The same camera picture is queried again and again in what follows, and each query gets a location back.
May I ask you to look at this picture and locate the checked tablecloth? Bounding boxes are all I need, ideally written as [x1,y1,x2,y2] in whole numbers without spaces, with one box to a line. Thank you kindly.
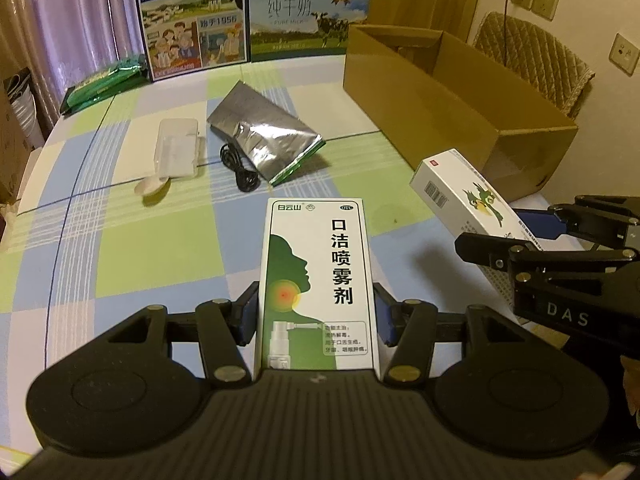
[1,56,506,470]

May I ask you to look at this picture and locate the small white plastic spoon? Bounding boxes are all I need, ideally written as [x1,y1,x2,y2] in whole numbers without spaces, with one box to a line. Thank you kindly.
[134,176,169,197]

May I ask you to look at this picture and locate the black coiled cable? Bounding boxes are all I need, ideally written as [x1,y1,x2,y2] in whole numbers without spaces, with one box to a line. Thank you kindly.
[219,141,262,193]

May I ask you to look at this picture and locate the green white throat spray box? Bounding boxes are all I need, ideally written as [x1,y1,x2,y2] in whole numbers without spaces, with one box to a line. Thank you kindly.
[254,198,380,373]

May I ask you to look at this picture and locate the clear plastic case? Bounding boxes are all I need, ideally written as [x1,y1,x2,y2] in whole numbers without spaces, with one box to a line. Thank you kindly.
[154,118,204,179]

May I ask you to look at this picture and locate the blue cartoon milk carton box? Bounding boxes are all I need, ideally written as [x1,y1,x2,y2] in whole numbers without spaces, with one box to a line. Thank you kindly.
[136,0,248,81]

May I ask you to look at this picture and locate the light blue milk gift box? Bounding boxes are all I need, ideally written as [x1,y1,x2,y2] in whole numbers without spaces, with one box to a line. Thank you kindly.
[248,0,369,62]

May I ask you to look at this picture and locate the purple curtain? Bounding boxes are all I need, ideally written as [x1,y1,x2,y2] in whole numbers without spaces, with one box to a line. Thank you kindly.
[1,0,143,132]

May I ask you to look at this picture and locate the brown cardboard side boxes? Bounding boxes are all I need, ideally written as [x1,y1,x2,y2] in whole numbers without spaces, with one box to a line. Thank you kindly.
[1,68,44,204]

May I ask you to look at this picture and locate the white dragon logo ointment box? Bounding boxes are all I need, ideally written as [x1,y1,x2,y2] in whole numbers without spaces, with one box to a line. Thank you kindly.
[410,148,542,249]

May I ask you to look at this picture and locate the silver foil pouch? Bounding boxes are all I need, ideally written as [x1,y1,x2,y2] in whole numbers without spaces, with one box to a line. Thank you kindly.
[207,81,326,186]

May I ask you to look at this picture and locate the brown cardboard box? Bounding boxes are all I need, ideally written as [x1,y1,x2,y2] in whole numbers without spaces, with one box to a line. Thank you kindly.
[343,25,578,200]

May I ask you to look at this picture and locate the green wet wipes pack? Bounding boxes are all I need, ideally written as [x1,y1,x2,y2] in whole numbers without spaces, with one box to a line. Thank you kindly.
[60,54,151,116]

